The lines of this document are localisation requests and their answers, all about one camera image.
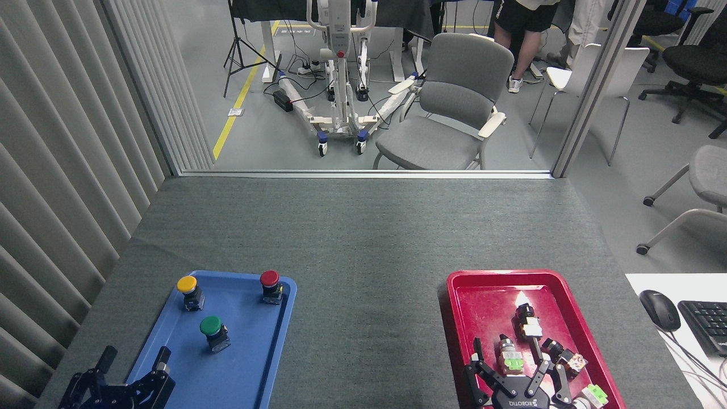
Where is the white desk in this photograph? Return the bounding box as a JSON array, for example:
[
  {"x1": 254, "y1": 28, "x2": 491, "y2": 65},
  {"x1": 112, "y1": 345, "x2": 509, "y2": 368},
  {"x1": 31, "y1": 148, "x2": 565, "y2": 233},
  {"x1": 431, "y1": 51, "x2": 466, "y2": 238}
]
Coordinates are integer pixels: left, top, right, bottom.
[{"x1": 625, "y1": 273, "x2": 727, "y2": 409}]

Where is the person in dark shorts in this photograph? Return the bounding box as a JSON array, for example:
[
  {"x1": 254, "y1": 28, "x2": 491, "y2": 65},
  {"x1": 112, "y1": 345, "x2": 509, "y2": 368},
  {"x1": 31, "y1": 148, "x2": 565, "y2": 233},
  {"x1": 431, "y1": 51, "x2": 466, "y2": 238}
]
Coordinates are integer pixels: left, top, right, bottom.
[{"x1": 491, "y1": 0, "x2": 562, "y2": 94}]

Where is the green and white switch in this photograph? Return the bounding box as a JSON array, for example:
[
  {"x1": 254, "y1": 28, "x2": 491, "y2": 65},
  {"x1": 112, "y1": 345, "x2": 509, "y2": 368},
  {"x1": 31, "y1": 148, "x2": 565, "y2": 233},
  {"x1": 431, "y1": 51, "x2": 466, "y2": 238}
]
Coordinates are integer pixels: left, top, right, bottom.
[
  {"x1": 498, "y1": 334, "x2": 527, "y2": 376},
  {"x1": 570, "y1": 384, "x2": 609, "y2": 409}
]

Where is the black office chair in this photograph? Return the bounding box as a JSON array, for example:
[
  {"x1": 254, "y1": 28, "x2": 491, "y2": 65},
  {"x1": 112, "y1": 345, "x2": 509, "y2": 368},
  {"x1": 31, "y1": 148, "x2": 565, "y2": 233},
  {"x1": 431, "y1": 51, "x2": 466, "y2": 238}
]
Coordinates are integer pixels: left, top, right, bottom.
[
  {"x1": 638, "y1": 11, "x2": 727, "y2": 140},
  {"x1": 607, "y1": 0, "x2": 715, "y2": 74}
]

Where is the mouse cable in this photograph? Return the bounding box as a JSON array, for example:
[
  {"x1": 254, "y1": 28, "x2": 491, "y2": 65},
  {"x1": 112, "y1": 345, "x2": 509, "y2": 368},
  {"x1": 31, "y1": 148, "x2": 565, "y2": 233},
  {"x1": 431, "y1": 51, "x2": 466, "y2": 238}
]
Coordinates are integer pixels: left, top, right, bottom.
[{"x1": 662, "y1": 329, "x2": 727, "y2": 398}]

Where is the red push button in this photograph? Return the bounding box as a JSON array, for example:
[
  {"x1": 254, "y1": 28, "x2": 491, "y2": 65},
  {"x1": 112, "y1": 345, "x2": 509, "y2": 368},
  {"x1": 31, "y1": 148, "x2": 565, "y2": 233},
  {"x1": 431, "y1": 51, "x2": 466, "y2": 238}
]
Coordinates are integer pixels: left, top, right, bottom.
[{"x1": 260, "y1": 270, "x2": 284, "y2": 306}]

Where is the white stand on wheels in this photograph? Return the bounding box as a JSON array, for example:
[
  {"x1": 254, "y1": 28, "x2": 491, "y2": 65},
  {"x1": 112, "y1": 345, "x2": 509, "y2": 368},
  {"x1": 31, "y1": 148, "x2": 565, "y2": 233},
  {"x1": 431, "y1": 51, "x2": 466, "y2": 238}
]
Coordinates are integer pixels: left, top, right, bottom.
[{"x1": 277, "y1": 0, "x2": 422, "y2": 157}]

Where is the black and white switch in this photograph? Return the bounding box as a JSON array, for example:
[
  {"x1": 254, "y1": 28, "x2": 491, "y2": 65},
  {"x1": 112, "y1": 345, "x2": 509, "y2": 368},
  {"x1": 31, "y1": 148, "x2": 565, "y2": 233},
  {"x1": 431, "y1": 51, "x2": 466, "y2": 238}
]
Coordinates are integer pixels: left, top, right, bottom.
[{"x1": 513, "y1": 303, "x2": 547, "y2": 364}]

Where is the black computer mouse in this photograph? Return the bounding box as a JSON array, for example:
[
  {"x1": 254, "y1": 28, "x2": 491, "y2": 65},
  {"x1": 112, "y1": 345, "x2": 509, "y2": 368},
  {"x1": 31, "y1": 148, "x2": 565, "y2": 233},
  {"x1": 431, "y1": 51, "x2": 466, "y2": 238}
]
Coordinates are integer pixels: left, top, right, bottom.
[{"x1": 639, "y1": 290, "x2": 682, "y2": 333}]

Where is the person in pale trousers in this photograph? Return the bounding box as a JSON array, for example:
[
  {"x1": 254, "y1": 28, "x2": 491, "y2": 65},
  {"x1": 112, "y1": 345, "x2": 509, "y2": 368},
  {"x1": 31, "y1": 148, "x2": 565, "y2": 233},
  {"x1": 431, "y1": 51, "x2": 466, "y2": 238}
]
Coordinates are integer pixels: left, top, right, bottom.
[{"x1": 547, "y1": 0, "x2": 613, "y2": 70}]

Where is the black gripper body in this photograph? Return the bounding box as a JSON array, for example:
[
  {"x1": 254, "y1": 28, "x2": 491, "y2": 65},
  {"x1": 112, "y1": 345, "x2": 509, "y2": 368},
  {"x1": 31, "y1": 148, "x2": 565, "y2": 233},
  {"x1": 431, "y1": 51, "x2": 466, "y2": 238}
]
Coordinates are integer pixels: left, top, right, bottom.
[
  {"x1": 491, "y1": 382, "x2": 553, "y2": 409},
  {"x1": 82, "y1": 385, "x2": 141, "y2": 409}
]

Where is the blue plastic tray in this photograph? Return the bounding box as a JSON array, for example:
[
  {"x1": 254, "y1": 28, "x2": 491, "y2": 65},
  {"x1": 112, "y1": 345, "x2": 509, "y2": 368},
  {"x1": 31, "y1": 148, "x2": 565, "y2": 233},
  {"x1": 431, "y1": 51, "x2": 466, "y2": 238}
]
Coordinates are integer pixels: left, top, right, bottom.
[{"x1": 112, "y1": 270, "x2": 298, "y2": 409}]

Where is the white plastic chair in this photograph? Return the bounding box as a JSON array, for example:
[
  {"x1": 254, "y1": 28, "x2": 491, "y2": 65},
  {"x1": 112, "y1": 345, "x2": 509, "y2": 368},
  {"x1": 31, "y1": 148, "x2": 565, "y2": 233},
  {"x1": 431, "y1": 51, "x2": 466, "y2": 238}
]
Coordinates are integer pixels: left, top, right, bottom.
[{"x1": 528, "y1": 43, "x2": 651, "y2": 167}]

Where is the yellow push button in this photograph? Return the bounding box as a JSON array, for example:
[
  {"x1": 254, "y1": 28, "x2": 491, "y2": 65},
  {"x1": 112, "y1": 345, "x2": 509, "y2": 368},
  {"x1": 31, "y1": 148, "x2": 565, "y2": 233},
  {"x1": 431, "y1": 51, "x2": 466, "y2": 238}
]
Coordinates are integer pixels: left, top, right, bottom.
[{"x1": 176, "y1": 276, "x2": 206, "y2": 311}]

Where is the grey chair on castors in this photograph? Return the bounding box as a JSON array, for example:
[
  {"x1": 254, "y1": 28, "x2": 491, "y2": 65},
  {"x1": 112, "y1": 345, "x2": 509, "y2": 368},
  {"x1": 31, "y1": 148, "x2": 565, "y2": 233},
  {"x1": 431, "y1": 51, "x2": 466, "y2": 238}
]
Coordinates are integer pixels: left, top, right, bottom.
[{"x1": 636, "y1": 144, "x2": 727, "y2": 256}]

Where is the silver table edge rail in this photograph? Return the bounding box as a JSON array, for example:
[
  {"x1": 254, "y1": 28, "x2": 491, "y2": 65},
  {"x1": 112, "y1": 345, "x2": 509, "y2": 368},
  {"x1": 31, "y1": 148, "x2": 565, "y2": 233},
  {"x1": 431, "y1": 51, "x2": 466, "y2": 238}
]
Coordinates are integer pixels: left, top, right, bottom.
[{"x1": 179, "y1": 169, "x2": 553, "y2": 181}]

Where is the green push button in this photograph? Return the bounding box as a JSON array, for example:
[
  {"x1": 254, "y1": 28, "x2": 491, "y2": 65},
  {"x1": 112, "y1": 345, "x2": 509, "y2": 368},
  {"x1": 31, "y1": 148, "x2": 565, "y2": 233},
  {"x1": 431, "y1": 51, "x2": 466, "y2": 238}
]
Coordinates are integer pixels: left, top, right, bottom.
[{"x1": 199, "y1": 315, "x2": 232, "y2": 353}]

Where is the black and orange switch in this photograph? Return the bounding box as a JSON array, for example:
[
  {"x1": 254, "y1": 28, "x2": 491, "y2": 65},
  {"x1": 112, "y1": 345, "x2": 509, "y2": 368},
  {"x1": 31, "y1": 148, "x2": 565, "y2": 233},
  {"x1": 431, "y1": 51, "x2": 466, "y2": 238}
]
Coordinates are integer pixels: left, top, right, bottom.
[{"x1": 541, "y1": 338, "x2": 589, "y2": 378}]

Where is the grey armchair with white arms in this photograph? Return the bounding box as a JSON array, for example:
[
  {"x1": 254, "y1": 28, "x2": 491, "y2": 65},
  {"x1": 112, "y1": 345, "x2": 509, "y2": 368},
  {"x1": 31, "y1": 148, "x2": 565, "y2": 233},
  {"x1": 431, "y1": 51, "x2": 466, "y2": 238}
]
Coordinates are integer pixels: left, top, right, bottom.
[{"x1": 372, "y1": 32, "x2": 515, "y2": 170}]

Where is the black keyboard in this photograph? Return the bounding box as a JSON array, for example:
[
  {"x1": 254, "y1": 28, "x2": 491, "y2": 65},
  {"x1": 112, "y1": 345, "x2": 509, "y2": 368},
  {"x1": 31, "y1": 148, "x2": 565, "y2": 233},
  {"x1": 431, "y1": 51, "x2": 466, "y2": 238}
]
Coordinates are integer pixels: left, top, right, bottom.
[{"x1": 677, "y1": 300, "x2": 727, "y2": 358}]

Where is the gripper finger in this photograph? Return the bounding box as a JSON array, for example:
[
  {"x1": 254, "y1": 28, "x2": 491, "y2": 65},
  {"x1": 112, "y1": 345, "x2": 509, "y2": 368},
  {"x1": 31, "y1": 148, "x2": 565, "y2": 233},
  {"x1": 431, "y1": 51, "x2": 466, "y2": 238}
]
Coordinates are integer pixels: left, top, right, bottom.
[
  {"x1": 132, "y1": 347, "x2": 176, "y2": 409},
  {"x1": 57, "y1": 345, "x2": 118, "y2": 409},
  {"x1": 462, "y1": 339, "x2": 505, "y2": 409},
  {"x1": 525, "y1": 359, "x2": 573, "y2": 406}
]

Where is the silver post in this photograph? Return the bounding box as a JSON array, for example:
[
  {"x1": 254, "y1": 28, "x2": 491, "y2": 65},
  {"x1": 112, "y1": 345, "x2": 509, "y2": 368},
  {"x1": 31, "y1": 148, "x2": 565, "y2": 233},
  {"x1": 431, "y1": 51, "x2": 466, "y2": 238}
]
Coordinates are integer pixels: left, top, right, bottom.
[{"x1": 551, "y1": 0, "x2": 651, "y2": 179}]

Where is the red plastic tray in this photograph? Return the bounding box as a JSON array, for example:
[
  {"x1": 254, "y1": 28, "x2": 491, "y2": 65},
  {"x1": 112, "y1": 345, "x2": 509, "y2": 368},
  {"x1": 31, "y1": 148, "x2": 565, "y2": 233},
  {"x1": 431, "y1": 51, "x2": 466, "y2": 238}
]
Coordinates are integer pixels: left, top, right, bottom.
[{"x1": 446, "y1": 269, "x2": 627, "y2": 409}]

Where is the black tripod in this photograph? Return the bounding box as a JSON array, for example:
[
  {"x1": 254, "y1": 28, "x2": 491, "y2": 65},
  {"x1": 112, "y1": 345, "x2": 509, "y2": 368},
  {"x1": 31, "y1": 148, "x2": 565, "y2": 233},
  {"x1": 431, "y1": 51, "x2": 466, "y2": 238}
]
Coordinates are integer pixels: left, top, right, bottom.
[{"x1": 223, "y1": 0, "x2": 280, "y2": 99}]

